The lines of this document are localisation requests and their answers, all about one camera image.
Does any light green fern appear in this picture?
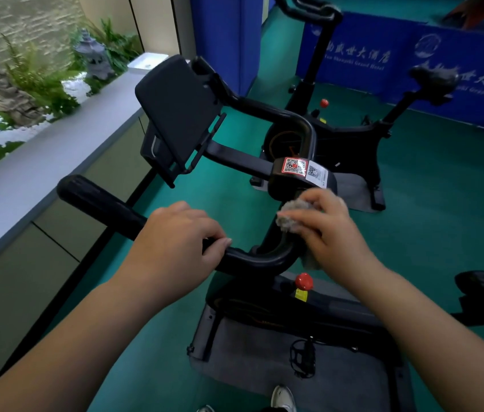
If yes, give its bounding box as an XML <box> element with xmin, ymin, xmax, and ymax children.
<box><xmin>0</xmin><ymin>34</ymin><xmax>81</xmax><ymax>118</ymax></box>

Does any blue padded column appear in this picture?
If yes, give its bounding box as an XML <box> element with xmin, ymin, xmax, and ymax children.
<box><xmin>189</xmin><ymin>0</ymin><xmax>264</xmax><ymax>97</ymax></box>

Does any person's left forearm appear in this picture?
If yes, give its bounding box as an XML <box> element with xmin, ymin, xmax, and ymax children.
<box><xmin>0</xmin><ymin>274</ymin><xmax>164</xmax><ymax>412</ymax></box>

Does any person's right hand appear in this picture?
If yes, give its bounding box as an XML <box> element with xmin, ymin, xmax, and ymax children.
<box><xmin>277</xmin><ymin>187</ymin><xmax>387</xmax><ymax>292</ymax></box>

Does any large dark green fern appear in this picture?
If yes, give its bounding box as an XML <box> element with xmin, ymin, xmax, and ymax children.
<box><xmin>70</xmin><ymin>17</ymin><xmax>143</xmax><ymax>76</ymax></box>

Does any white plastic tray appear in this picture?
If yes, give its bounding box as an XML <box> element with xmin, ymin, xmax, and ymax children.
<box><xmin>126</xmin><ymin>51</ymin><xmax>170</xmax><ymax>76</ymax></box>

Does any grey stone pagoda lantern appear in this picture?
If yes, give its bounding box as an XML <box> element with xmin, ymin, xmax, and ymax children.
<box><xmin>73</xmin><ymin>29</ymin><xmax>115</xmax><ymax>81</ymax></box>

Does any person's right forearm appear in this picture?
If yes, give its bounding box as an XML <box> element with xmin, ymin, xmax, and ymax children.
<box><xmin>351</xmin><ymin>266</ymin><xmax>484</xmax><ymax>412</ymax></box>

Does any person's left hand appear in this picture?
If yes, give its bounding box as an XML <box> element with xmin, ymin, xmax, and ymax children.
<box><xmin>115</xmin><ymin>201</ymin><xmax>232</xmax><ymax>312</ymax></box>

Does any grey cleaning cloth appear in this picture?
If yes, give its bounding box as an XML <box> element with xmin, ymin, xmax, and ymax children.
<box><xmin>275</xmin><ymin>188</ymin><xmax>348</xmax><ymax>271</ymax></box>

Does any person's white right shoe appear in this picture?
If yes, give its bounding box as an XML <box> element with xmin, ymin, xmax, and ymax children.
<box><xmin>271</xmin><ymin>385</ymin><xmax>297</xmax><ymax>412</ymax></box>

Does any grey stacked rock sculpture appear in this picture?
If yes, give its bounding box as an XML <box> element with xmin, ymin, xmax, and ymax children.
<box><xmin>0</xmin><ymin>72</ymin><xmax>45</xmax><ymax>127</ymax></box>

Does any grey-topped beige cabinet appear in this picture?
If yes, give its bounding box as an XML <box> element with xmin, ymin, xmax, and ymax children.
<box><xmin>0</xmin><ymin>70</ymin><xmax>170</xmax><ymax>404</ymax></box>

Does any black exercise bike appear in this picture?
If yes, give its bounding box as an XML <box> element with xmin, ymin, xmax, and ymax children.
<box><xmin>56</xmin><ymin>54</ymin><xmax>484</xmax><ymax>399</ymax></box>
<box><xmin>249</xmin><ymin>0</ymin><xmax>462</xmax><ymax>213</ymax></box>
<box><xmin>295</xmin><ymin>11</ymin><xmax>484</xmax><ymax>137</ymax></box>

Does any black tablet holder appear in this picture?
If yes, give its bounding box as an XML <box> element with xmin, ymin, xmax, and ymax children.
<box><xmin>134</xmin><ymin>54</ymin><xmax>228</xmax><ymax>189</ymax></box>

